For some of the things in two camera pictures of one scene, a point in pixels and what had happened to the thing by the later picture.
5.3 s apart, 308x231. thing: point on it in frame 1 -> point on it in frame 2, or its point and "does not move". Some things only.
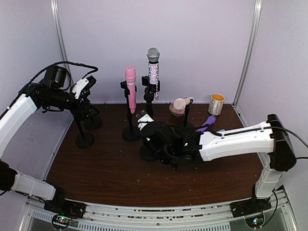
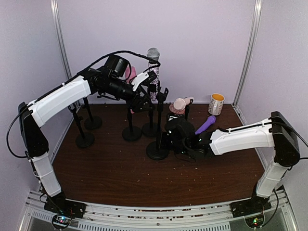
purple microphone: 211,120 does not move
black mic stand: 93,122 does not move
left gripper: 83,114 -> 137,107
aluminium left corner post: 55,5 does not move
